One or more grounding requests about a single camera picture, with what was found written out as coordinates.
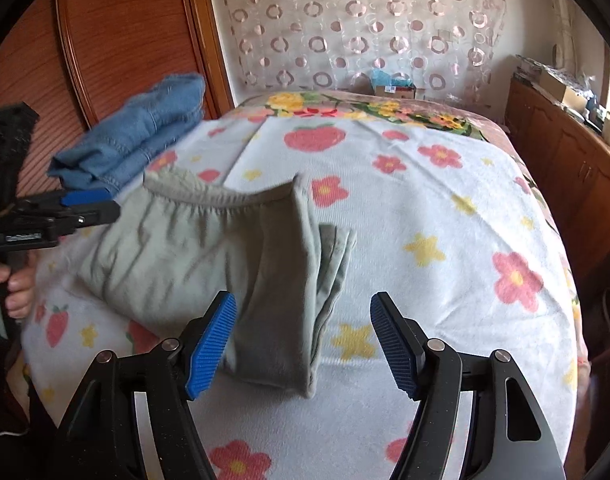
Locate white floral blanket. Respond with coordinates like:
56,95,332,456
22,105,582,480

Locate wooden headboard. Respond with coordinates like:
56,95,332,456
0,0,236,206

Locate circle-patterned sheer curtain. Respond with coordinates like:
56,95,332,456
205,0,508,100

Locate small cardboard box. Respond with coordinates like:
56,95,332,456
375,83,418,101

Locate blue denim jeans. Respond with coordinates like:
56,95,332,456
46,72,208,197

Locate stack of flat boxes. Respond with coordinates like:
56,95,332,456
512,54,549,84

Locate grey-green pants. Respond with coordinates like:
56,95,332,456
75,166,358,402

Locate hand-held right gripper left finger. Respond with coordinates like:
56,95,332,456
60,291,238,480

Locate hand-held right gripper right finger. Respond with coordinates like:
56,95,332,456
369,291,566,480

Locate person's left hand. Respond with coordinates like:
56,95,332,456
0,252,36,322

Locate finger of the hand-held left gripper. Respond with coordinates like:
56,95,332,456
0,187,112,209
0,201,122,250

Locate wooden cabinet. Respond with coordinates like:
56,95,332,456
504,77,610,313

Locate pink floral bedsheet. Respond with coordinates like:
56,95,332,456
234,87,592,366

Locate open cardboard box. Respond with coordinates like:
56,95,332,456
539,67,586,112

